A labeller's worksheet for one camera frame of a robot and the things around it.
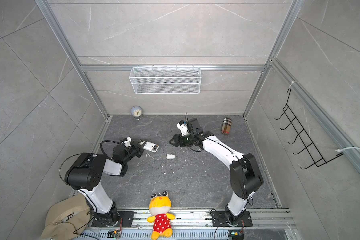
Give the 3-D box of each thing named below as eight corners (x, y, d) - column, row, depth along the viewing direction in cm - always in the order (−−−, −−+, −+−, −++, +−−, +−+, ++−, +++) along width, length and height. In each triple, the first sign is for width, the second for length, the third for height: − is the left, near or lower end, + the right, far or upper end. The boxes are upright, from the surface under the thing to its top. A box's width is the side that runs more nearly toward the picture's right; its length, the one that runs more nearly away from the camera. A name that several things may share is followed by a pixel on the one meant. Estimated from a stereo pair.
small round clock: (133, 118, 121) (130, 110, 113) (134, 113, 125) (132, 105, 117) (141, 118, 121) (138, 110, 113) (142, 113, 125) (140, 105, 117)
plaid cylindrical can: (220, 132, 111) (221, 130, 109) (223, 118, 120) (223, 116, 118) (229, 135, 110) (230, 132, 108) (231, 120, 119) (232, 118, 117)
